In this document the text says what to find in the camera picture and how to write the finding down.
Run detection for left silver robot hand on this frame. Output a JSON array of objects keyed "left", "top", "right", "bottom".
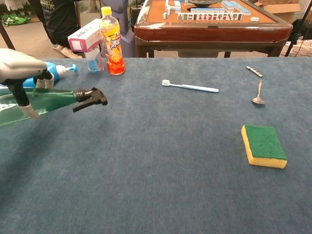
[{"left": 0, "top": 48, "right": 56, "bottom": 120}]

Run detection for green transparent spray bottle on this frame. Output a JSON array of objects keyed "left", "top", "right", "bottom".
[{"left": 0, "top": 87, "right": 108, "bottom": 127}]

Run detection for metal link strip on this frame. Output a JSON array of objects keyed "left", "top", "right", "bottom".
[{"left": 246, "top": 65, "right": 264, "bottom": 78}]

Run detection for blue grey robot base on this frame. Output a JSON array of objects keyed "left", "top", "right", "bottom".
[{"left": 100, "top": 0, "right": 137, "bottom": 58}]

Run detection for blue pump detergent bottle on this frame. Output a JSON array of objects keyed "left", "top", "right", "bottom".
[{"left": 0, "top": 62, "right": 78, "bottom": 88}]

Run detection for small clear bottle blue label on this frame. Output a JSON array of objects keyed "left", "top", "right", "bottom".
[{"left": 84, "top": 46, "right": 105, "bottom": 74}]

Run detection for orange drink bottle yellow cap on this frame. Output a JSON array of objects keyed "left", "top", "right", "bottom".
[{"left": 99, "top": 6, "right": 126, "bottom": 76}]

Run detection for black tripod stand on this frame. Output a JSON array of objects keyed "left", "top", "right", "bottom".
[{"left": 284, "top": 0, "right": 312, "bottom": 57}]

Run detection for dark slanted pole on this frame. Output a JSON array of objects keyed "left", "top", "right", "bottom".
[{"left": 0, "top": 23, "right": 17, "bottom": 51}]

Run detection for green bag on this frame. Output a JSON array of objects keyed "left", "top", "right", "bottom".
[{"left": 0, "top": 13, "right": 31, "bottom": 26}]

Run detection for person in dark clothes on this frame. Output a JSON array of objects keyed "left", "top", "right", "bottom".
[{"left": 28, "top": 0, "right": 83, "bottom": 59}]

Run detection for white pink cardboard box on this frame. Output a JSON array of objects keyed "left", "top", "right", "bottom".
[{"left": 67, "top": 19, "right": 104, "bottom": 53}]

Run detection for stacked mahjong tiles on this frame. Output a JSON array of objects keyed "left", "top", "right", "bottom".
[{"left": 162, "top": 0, "right": 182, "bottom": 20}]

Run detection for light blue toothbrush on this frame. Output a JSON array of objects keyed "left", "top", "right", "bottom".
[{"left": 161, "top": 79, "right": 219, "bottom": 94}]

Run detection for blue table cloth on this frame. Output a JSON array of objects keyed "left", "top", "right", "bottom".
[{"left": 0, "top": 57, "right": 312, "bottom": 234}]

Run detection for brown mahjong table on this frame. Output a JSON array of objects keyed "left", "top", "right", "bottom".
[{"left": 134, "top": 0, "right": 293, "bottom": 59}]

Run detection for dark mahjong table centre dish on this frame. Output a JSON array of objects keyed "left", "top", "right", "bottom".
[{"left": 187, "top": 0, "right": 221, "bottom": 7}]

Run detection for row of blue-backed mahjong tiles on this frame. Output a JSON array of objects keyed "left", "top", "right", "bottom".
[{"left": 191, "top": 7, "right": 225, "bottom": 13}]

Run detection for row of face-up mahjong tiles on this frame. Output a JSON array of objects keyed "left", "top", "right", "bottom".
[{"left": 177, "top": 12, "right": 244, "bottom": 22}]

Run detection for diagonal row of mahjong tiles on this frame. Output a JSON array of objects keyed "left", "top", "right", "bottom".
[{"left": 220, "top": 0, "right": 252, "bottom": 17}]

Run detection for metal spoon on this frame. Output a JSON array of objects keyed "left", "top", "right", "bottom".
[{"left": 251, "top": 79, "right": 266, "bottom": 106}]

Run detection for green yellow sponge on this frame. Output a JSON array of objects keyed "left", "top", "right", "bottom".
[{"left": 241, "top": 124, "right": 288, "bottom": 169}]

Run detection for white plastic crate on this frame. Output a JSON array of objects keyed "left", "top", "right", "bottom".
[{"left": 280, "top": 39, "right": 312, "bottom": 58}]

